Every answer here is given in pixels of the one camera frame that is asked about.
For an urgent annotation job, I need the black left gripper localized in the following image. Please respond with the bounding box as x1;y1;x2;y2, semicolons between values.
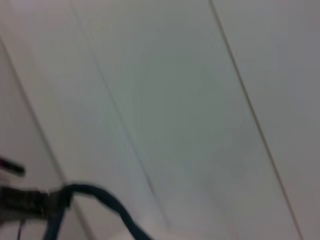
0;185;73;222

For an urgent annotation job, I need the dark teal lunch bag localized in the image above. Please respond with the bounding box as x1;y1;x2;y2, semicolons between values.
42;183;156;240

